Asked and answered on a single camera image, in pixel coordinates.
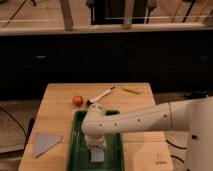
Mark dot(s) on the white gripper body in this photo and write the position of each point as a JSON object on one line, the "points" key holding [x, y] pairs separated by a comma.
{"points": [[95, 141]]}

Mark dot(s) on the grey-blue sponge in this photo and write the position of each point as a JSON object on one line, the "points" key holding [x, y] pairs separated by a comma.
{"points": [[97, 155]]}

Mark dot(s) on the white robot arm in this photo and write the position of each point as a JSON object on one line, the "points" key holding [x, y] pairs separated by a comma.
{"points": [[193, 116]]}

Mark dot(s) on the green plastic tray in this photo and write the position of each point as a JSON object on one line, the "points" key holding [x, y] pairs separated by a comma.
{"points": [[81, 158]]}

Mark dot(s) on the red tomato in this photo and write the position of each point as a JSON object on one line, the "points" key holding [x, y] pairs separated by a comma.
{"points": [[77, 100]]}

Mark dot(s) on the grey triangular cloth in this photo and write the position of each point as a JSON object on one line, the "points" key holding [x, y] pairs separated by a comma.
{"points": [[43, 142]]}

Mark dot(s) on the yellow banana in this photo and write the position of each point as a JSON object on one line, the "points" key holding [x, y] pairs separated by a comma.
{"points": [[131, 90]]}

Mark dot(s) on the dark blue floor object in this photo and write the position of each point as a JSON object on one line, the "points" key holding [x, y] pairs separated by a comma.
{"points": [[198, 94]]}

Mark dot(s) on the white-handled black brush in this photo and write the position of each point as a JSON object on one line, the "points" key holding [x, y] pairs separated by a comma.
{"points": [[94, 99]]}

